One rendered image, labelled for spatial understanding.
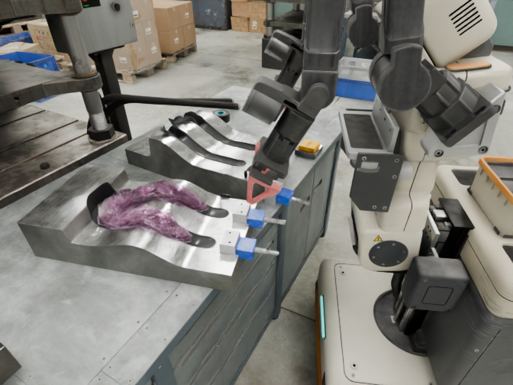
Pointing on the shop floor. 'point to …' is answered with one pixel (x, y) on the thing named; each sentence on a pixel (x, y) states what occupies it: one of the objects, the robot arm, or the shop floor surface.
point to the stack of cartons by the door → (248, 16)
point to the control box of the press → (103, 44)
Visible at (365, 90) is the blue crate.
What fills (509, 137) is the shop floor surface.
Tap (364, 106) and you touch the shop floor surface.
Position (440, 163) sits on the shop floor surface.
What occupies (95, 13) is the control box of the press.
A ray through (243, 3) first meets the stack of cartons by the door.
